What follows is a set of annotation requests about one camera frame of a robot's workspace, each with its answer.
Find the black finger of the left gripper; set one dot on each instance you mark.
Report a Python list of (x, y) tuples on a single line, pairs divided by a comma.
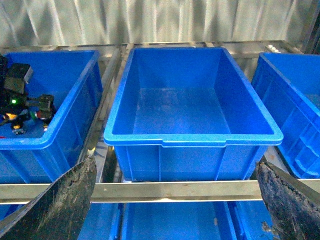
[(44, 104)]

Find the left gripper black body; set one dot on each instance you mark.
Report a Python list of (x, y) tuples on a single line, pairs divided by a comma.
[(13, 79)]

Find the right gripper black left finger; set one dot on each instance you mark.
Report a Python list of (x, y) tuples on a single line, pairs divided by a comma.
[(57, 213)]

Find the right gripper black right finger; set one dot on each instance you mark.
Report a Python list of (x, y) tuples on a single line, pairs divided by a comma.
[(293, 206)]

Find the yellow push button lying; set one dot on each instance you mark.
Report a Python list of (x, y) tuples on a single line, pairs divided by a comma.
[(16, 122)]

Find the lower middle left blue bin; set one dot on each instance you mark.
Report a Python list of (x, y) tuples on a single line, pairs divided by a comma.
[(98, 223)]

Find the lower far right blue bin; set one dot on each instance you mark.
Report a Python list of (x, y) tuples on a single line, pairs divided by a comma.
[(251, 220)]

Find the lower middle right blue bin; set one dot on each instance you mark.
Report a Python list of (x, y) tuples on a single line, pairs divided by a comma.
[(178, 221)]

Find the upper far right blue bin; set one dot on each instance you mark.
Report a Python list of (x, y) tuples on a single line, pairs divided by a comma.
[(289, 86)]

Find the empty upper blue bin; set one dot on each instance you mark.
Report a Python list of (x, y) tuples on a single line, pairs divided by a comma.
[(187, 114)]

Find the steel front shelf rail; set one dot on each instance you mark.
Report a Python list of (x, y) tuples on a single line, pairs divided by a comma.
[(147, 192)]

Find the steel divider rail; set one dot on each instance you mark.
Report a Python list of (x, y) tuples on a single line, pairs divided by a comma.
[(111, 64)]

